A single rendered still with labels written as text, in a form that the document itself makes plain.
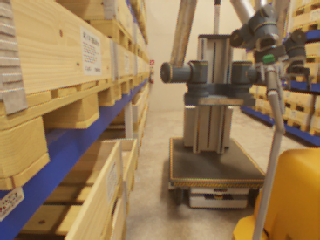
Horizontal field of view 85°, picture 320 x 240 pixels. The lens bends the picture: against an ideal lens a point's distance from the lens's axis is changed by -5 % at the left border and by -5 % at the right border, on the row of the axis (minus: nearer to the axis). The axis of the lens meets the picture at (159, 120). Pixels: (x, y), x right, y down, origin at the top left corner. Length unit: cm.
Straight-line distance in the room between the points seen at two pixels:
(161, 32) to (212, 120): 436
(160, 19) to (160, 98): 243
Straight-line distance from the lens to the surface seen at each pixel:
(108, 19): 119
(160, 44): 619
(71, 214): 96
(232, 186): 193
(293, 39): 155
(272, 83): 71
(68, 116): 66
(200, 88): 187
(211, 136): 242
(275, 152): 91
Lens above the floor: 137
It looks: 15 degrees down
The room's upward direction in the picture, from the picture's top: straight up
